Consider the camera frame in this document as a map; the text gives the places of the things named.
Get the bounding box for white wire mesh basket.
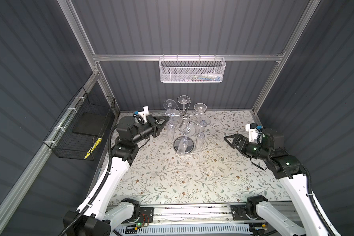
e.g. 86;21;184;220
158;56;226;83

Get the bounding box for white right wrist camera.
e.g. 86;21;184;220
245;123;263;144

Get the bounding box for white ventilated cover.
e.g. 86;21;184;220
115;223;253;236

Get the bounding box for black pad in basket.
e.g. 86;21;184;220
72;113;106;137

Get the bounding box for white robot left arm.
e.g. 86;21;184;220
59;115;170;236

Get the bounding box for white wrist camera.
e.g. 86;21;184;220
245;123;263;144
133;106;149;122

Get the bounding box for yellow black tool in basket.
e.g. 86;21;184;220
84;137;102;160

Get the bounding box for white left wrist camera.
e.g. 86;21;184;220
133;106;149;122

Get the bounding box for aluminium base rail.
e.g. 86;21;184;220
73;202;301;226

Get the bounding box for chrome wine glass rack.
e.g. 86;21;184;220
163;95;207;155

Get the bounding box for black wire basket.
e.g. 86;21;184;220
44;89;116;161

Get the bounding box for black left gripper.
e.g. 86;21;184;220
131;115;168;147

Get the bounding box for items in white basket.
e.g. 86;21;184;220
181;73;223;82

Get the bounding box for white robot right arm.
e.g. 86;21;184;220
224;128;339;236

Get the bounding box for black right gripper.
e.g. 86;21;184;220
223;133;268;161

